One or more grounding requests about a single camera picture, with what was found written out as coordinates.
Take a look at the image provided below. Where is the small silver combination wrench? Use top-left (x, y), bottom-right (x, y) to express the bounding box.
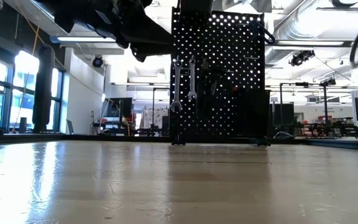
top-left (187, 54), bottom-right (198, 101)

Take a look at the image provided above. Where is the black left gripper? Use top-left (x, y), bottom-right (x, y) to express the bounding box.
top-left (110, 0), bottom-right (173, 63)

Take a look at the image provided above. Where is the silver ventilation duct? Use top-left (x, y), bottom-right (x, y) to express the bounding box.
top-left (264, 0), bottom-right (358, 68)

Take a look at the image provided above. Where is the black metal peg board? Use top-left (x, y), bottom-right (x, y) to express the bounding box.
top-left (170, 7), bottom-right (272, 147)

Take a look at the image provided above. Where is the black storage bin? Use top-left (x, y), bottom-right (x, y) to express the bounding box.
top-left (178, 0), bottom-right (214, 15)

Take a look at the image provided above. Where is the black pillar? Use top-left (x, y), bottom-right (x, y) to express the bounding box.
top-left (32, 46), bottom-right (55, 134)

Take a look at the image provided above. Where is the black aluminium table frame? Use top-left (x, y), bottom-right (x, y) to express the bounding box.
top-left (0, 133), bottom-right (358, 152)

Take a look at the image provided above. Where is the black tool holder cup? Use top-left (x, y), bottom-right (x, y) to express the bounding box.
top-left (237, 89), bottom-right (270, 139)

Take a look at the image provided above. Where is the black security camera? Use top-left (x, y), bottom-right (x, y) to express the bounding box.
top-left (91, 55), bottom-right (106, 68)

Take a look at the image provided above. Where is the ceiling light bar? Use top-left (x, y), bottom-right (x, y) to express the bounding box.
top-left (272, 39), bottom-right (358, 48)
top-left (56, 36), bottom-right (117, 44)

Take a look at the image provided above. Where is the large silver combination wrench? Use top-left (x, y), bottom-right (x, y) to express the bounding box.
top-left (170, 55), bottom-right (184, 113)

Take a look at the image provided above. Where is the grey cable loop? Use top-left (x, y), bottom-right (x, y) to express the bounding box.
top-left (273, 131), bottom-right (296, 139)

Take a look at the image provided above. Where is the black pipe rig stand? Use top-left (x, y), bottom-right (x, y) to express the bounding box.
top-left (279, 77), bottom-right (337, 138)

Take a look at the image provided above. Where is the blue framed window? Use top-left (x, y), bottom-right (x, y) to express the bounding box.
top-left (0, 49), bottom-right (67, 133)

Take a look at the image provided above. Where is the black ceiling mounted camera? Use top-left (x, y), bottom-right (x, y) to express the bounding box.
top-left (288, 49), bottom-right (316, 67)

